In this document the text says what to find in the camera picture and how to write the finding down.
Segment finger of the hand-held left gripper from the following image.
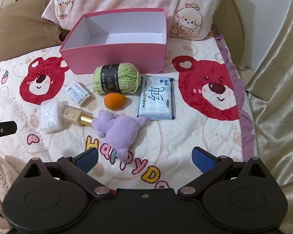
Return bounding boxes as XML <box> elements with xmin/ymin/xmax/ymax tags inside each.
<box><xmin>0</xmin><ymin>121</ymin><xmax>17</xmax><ymax>145</ymax></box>

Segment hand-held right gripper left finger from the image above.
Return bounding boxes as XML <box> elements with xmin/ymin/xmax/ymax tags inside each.
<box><xmin>17</xmin><ymin>147</ymin><xmax>112</xmax><ymax>200</ymax></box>

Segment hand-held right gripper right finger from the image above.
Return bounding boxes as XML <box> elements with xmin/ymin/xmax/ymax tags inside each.
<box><xmin>176</xmin><ymin>146</ymin><xmax>275</xmax><ymax>199</ymax></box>

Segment purple plush toy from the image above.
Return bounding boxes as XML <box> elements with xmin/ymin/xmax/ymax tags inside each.
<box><xmin>91</xmin><ymin>110</ymin><xmax>147</xmax><ymax>162</ymax></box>

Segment clear cotton swab box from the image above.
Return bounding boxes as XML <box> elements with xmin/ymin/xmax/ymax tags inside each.
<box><xmin>40</xmin><ymin>98</ymin><xmax>64</xmax><ymax>134</ymax></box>

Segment beige foundation bottle gold cap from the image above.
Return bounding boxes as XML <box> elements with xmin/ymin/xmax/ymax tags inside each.
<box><xmin>60</xmin><ymin>104</ymin><xmax>96</xmax><ymax>128</ymax></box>

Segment orange makeup sponge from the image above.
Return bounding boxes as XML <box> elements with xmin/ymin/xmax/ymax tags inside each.
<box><xmin>104</xmin><ymin>93</ymin><xmax>128</xmax><ymax>110</ymax></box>

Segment small white tissue packet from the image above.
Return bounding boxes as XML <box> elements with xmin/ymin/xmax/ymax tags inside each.
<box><xmin>65</xmin><ymin>80</ymin><xmax>92</xmax><ymax>107</ymax></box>

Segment blue wet wipes packet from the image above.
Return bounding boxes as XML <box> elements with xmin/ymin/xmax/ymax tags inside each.
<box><xmin>137</xmin><ymin>76</ymin><xmax>175</xmax><ymax>121</ymax></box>

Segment green yarn ball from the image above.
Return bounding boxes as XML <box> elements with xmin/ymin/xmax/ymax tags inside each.
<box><xmin>92</xmin><ymin>62</ymin><xmax>142</xmax><ymax>95</ymax></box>

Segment pink cardboard box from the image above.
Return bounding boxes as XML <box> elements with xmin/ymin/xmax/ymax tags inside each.
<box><xmin>59</xmin><ymin>8</ymin><xmax>168</xmax><ymax>75</ymax></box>

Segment red bear printed blanket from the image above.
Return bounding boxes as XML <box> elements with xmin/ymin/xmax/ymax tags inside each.
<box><xmin>0</xmin><ymin>32</ymin><xmax>258</xmax><ymax>193</ymax></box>

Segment beige fuzzy blanket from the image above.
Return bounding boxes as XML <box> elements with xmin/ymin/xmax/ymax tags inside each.
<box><xmin>0</xmin><ymin>148</ymin><xmax>28</xmax><ymax>230</ymax></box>

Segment gold satin cloth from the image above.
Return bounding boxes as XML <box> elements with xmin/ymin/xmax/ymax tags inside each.
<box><xmin>244</xmin><ymin>0</ymin><xmax>293</xmax><ymax>197</ymax></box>

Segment brown pillow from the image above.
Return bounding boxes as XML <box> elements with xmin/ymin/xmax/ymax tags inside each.
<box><xmin>0</xmin><ymin>0</ymin><xmax>72</xmax><ymax>63</ymax></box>

